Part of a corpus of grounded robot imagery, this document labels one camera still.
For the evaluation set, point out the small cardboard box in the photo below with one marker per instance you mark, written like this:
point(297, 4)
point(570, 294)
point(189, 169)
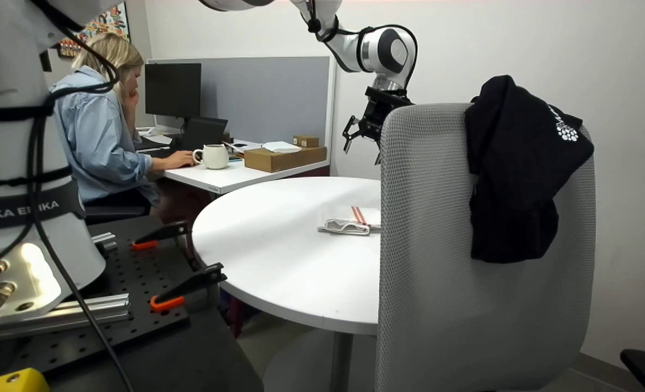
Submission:
point(305, 141)

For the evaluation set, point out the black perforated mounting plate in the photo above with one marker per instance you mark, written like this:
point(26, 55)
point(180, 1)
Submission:
point(129, 279)

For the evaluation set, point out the black computer monitor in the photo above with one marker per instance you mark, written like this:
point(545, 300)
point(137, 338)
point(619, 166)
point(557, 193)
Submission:
point(173, 91)

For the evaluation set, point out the white mug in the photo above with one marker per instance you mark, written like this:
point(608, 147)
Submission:
point(214, 156)

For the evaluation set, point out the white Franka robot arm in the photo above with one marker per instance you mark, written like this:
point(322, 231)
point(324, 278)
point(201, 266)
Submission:
point(10, 79)

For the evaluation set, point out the white paper sheet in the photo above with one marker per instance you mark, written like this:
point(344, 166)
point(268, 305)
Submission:
point(281, 147)

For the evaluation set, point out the white and red towel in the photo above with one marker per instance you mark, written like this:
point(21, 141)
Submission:
point(348, 222)

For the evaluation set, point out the orange and black clamp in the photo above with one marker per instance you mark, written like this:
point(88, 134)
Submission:
point(189, 283)
point(159, 237)

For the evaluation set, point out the black laptop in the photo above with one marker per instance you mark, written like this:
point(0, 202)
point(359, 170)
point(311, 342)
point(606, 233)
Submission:
point(201, 131)

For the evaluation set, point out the woman in blue shirt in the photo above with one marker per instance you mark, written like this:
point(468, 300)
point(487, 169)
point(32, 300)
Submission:
point(94, 139)

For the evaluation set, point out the white paper stack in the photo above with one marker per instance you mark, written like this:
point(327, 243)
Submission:
point(156, 136)

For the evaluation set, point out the gray office chair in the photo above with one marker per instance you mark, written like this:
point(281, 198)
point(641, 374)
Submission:
point(439, 291)

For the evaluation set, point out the colourful wall poster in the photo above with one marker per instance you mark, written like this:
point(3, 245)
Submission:
point(107, 19)

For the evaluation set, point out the silver aluminium rail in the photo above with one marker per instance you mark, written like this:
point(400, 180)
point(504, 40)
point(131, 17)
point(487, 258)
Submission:
point(83, 308)

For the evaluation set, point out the gray partition panel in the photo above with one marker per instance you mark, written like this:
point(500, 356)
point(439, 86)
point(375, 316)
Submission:
point(265, 99)

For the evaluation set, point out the yellow object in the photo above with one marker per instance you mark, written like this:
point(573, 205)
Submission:
point(18, 379)

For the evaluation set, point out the large flat cardboard box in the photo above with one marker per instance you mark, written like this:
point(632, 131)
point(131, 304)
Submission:
point(286, 160)

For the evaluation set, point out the black garment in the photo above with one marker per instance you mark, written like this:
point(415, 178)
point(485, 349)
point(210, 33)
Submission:
point(519, 166)

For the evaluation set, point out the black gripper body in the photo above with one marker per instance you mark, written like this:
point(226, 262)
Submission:
point(372, 124)

